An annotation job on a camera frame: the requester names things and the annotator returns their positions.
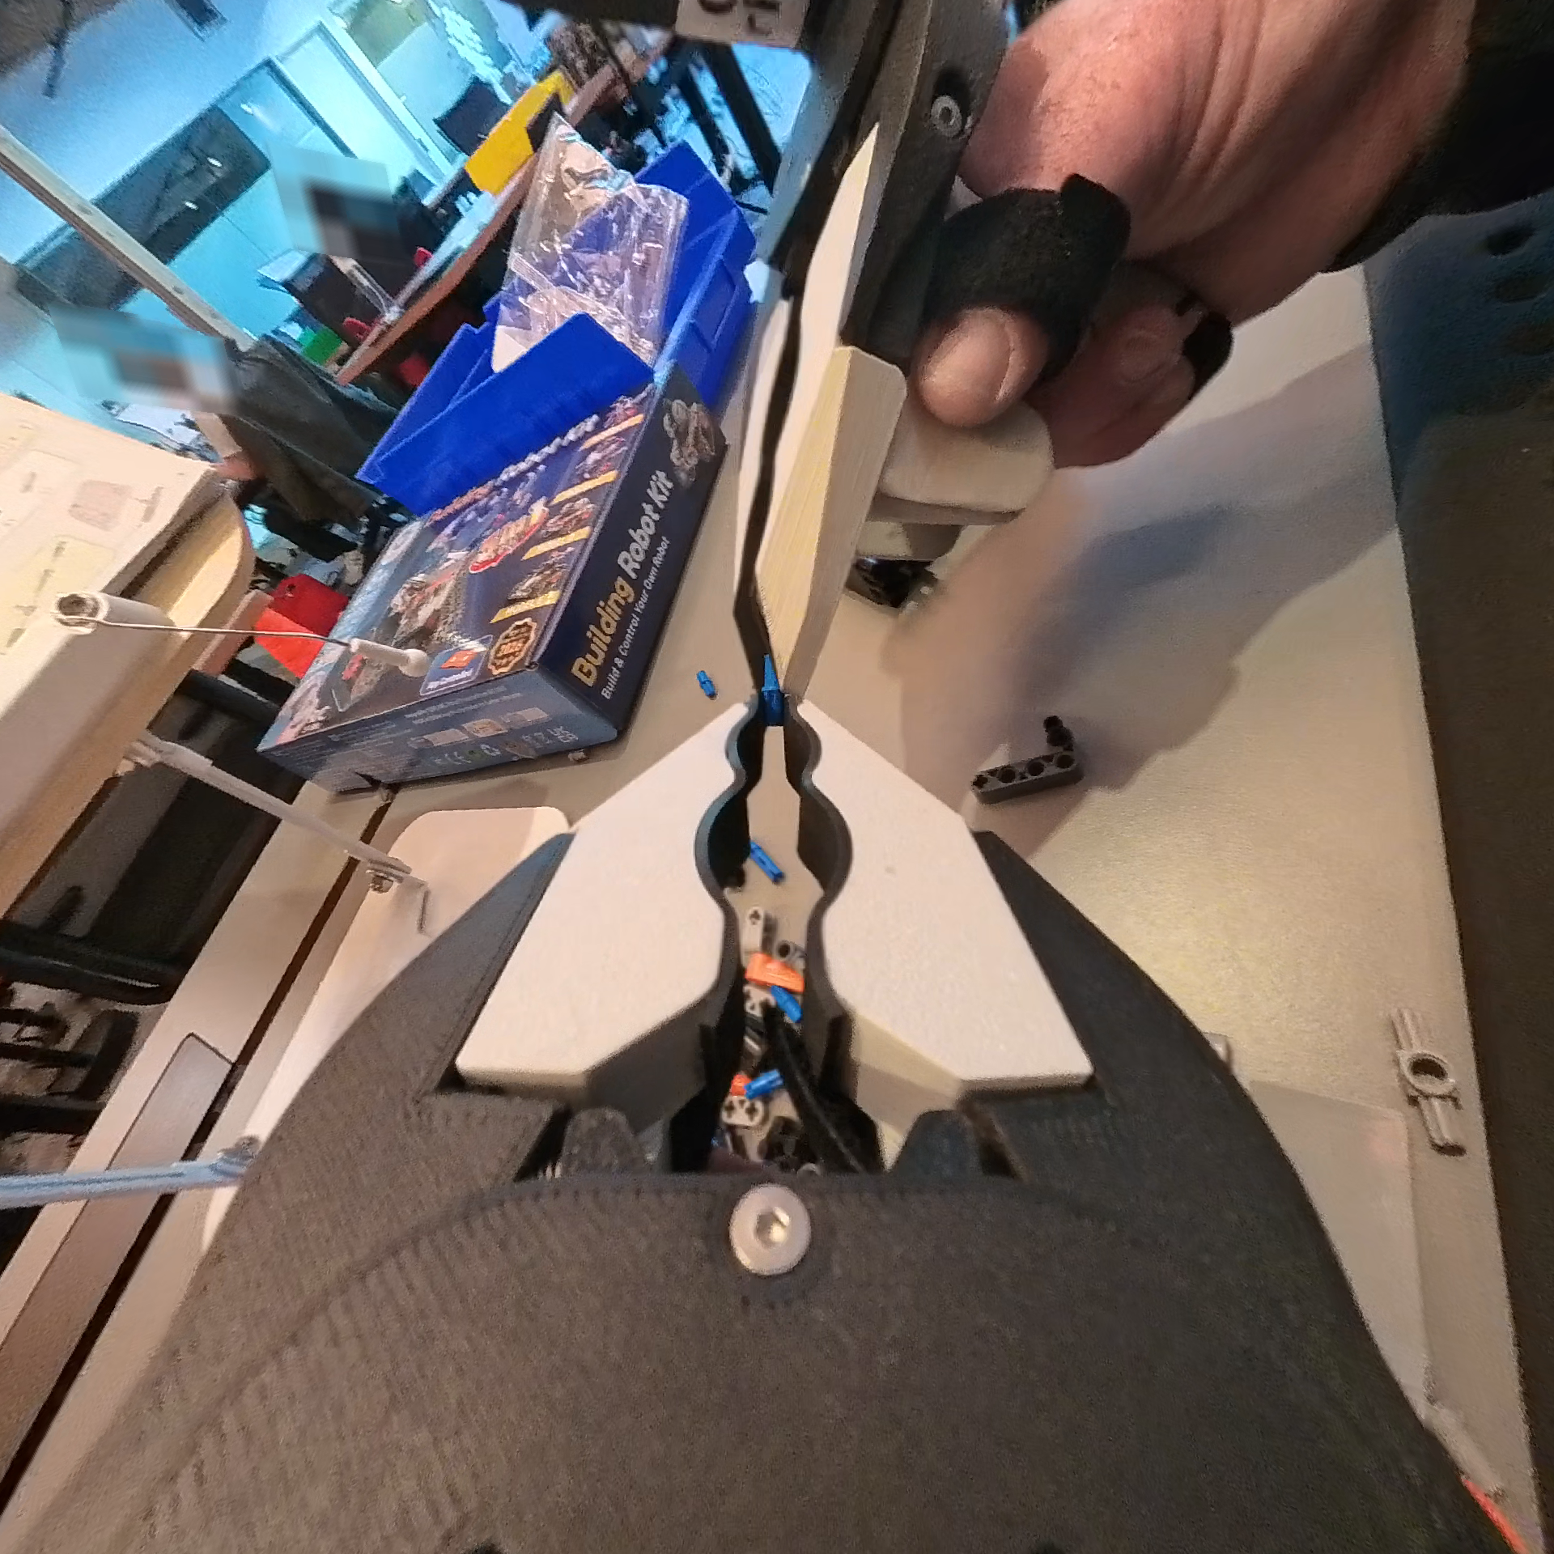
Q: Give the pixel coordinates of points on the blue robot kit box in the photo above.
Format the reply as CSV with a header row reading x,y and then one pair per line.
x,y
546,583

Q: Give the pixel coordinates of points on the red plastic crate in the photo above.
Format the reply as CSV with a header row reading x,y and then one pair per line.
x,y
298,612

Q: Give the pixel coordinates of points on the grey cross axle connector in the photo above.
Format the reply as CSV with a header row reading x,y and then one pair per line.
x,y
1427,1075

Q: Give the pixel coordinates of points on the metal stand bracket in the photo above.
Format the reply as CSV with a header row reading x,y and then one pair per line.
x,y
267,807
121,1180

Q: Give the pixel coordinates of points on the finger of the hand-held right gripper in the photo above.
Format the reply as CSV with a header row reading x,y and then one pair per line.
x,y
755,583
838,485

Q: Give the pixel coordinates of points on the person's right hand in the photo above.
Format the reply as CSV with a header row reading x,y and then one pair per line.
x,y
1238,133

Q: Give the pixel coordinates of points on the clear plastic parts bag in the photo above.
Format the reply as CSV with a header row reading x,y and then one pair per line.
x,y
583,242

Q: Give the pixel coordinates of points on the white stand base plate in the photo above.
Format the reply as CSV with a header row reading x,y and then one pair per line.
x,y
461,849

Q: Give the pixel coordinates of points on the long blue pin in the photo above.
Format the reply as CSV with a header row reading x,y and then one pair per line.
x,y
772,703

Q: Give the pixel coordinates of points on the blue storage bin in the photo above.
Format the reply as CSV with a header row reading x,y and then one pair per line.
x,y
509,413

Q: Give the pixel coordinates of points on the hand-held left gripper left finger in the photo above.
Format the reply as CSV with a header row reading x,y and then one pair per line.
x,y
583,958

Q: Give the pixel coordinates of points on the white stand base with arms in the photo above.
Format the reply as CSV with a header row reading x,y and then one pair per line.
x,y
224,570

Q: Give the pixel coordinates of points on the grey beam piece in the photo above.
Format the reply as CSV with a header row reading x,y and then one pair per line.
x,y
1025,773

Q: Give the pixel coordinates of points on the pile of building pieces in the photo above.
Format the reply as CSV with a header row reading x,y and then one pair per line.
x,y
774,971

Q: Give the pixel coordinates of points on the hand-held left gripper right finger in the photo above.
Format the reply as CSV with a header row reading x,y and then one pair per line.
x,y
959,958

